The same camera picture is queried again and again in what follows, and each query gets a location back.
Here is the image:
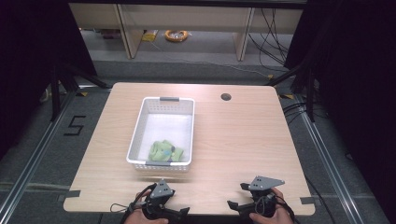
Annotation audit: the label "yellow packet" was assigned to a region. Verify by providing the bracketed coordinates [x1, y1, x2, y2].
[142, 30, 159, 43]

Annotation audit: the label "person's left hand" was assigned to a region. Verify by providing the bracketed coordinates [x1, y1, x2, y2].
[123, 189, 170, 224]

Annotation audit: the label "dark curtain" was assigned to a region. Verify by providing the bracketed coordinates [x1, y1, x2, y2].
[0, 0, 98, 161]
[284, 0, 396, 224]

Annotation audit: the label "white floor cable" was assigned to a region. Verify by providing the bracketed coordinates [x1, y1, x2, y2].
[148, 40, 273, 78]

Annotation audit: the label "plain green mitten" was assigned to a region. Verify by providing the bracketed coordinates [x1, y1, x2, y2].
[148, 141, 166, 162]

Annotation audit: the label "black metal stand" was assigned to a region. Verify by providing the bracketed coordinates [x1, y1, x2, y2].
[264, 62, 316, 123]
[49, 60, 112, 122]

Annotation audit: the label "green mitten with blue patch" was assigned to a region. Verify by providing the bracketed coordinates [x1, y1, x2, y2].
[158, 140, 185, 162]

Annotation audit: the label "dark box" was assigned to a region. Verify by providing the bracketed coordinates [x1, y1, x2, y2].
[102, 28, 123, 40]

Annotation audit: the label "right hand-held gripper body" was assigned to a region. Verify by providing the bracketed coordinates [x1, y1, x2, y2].
[247, 175, 286, 217]

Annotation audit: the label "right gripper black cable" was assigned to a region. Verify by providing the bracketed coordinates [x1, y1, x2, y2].
[275, 191, 302, 224]

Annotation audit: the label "bundle of black cables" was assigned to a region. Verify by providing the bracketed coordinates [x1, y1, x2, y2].
[247, 7, 295, 73]

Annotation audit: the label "person's right hand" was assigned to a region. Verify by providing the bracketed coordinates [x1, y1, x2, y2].
[248, 186, 295, 224]

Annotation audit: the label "metal floor rail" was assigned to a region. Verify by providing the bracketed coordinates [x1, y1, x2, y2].
[293, 94, 366, 224]
[0, 89, 78, 217]

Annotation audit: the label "white plastic basket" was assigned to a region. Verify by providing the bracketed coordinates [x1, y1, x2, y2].
[125, 96, 196, 173]

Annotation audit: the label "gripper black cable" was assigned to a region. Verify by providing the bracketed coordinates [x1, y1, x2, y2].
[275, 191, 302, 224]
[109, 182, 157, 224]

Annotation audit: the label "long black floor cable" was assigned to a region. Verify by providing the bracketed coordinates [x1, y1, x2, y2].
[304, 175, 336, 224]

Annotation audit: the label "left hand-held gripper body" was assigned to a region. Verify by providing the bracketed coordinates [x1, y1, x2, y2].
[140, 178, 176, 220]

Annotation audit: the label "light wooden shelf unit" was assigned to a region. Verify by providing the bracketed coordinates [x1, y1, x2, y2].
[68, 3, 304, 62]

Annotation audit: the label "black floor cables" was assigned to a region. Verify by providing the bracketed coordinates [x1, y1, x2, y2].
[281, 101, 308, 126]

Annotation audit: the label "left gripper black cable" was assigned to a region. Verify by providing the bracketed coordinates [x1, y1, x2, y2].
[109, 182, 157, 224]

